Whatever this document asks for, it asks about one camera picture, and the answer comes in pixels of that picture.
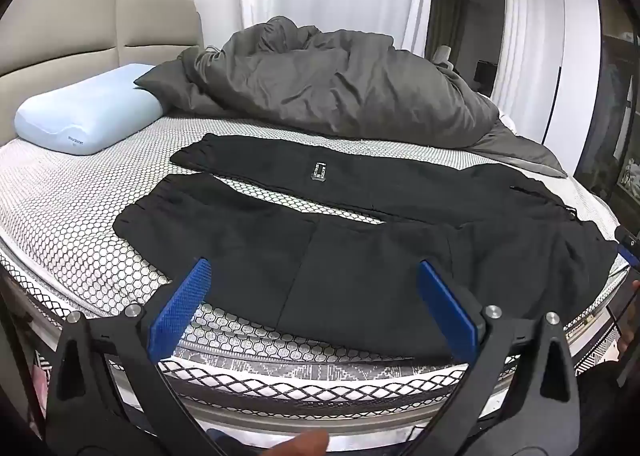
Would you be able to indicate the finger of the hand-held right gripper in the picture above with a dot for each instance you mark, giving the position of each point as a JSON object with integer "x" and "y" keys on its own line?
{"x": 629, "y": 252}

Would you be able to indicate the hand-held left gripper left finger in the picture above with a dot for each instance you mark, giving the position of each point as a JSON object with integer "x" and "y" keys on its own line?
{"x": 180, "y": 308}

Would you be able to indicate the white wardrobe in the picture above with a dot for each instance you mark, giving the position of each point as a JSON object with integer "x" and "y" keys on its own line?
{"x": 575, "y": 61}

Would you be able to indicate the light blue pillow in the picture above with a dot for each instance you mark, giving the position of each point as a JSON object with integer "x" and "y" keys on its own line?
{"x": 85, "y": 111}

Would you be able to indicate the black pants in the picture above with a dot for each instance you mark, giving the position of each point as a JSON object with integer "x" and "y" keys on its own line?
{"x": 350, "y": 286}

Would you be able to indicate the white sheer curtain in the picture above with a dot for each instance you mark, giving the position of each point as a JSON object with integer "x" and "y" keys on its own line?
{"x": 525, "y": 11}

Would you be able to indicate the grey duvet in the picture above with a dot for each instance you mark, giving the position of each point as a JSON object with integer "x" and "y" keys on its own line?
{"x": 325, "y": 81}

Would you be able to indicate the thin black pole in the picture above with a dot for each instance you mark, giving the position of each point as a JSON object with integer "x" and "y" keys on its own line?
{"x": 22, "y": 376}

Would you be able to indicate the black monitor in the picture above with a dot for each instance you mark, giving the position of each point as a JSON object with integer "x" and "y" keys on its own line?
{"x": 484, "y": 77}

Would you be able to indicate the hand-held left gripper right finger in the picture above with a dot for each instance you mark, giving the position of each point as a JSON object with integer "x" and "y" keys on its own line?
{"x": 450, "y": 311}

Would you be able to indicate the white chair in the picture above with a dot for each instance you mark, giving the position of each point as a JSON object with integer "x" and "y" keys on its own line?
{"x": 444, "y": 57}

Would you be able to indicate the beige padded headboard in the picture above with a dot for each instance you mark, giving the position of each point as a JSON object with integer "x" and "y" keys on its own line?
{"x": 75, "y": 36}

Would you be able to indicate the honeycomb patterned mattress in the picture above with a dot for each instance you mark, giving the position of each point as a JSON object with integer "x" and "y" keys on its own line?
{"x": 65, "y": 216}

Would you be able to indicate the person's left hand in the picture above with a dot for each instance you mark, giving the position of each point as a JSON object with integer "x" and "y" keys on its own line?
{"x": 300, "y": 443}

